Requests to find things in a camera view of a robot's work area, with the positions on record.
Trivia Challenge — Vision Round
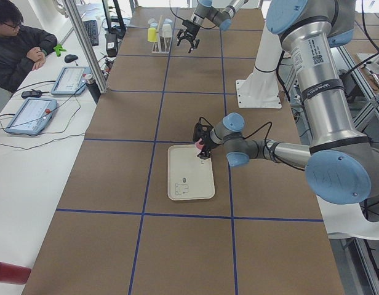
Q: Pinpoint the red bottle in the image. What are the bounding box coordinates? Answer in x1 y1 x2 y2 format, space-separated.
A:
0 261 31 285

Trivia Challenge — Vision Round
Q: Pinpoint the teach pendant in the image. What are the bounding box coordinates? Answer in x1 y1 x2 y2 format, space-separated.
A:
4 97 58 136
50 66 90 96

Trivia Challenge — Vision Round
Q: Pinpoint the near teach pendant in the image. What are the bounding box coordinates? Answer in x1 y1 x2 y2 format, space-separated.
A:
4 97 58 136

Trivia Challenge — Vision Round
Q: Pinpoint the white wire cup rack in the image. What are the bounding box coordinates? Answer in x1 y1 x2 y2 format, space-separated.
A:
150 15 173 54

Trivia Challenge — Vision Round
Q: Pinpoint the seated person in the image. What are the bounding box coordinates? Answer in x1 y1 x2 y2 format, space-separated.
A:
0 0 57 93

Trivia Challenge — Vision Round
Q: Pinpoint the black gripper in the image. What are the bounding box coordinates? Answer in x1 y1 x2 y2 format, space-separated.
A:
193 122 215 160
177 20 200 53

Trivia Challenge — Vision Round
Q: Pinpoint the aluminium frame post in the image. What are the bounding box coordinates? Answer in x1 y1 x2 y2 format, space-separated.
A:
62 0 107 93

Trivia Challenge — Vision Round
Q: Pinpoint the green plastic clamp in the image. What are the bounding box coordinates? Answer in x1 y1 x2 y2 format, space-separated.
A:
54 44 66 57

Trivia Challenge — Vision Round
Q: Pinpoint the light blue plastic cup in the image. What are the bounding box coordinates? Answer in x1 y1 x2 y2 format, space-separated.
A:
163 18 173 25

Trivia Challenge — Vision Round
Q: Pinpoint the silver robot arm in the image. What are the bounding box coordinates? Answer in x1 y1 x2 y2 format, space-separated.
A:
177 0 248 53
193 1 379 205

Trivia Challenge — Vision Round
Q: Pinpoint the cream white plastic cup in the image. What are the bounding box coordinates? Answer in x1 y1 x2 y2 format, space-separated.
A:
162 23 172 38

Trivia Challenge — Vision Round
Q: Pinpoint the black keyboard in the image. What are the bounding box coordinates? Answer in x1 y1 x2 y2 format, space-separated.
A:
83 20 99 46

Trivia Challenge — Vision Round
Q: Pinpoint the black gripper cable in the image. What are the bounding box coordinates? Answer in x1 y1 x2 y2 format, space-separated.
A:
197 116 307 171
169 0 221 31

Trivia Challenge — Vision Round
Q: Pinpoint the yellow plastic cup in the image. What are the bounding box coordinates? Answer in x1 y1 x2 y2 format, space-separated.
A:
147 28 158 42

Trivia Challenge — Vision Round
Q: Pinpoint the black water bottle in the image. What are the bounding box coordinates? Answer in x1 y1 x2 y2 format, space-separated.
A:
84 73 101 104

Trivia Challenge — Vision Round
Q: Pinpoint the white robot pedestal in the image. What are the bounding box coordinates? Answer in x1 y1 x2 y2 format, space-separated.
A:
234 0 289 109

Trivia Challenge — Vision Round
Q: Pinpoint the cream plastic tray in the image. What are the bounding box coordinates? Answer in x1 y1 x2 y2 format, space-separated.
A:
167 144 215 201

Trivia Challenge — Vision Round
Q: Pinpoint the pink plastic cup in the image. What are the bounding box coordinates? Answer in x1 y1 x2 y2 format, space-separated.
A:
195 139 204 150

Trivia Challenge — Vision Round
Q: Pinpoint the black computer mouse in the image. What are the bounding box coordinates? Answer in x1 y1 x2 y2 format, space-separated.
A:
64 54 78 63

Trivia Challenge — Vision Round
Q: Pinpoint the black label box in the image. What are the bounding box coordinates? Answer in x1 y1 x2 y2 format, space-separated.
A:
105 33 118 57

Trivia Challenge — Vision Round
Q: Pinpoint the far teach pendant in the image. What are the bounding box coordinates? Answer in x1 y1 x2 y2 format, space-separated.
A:
50 66 90 96

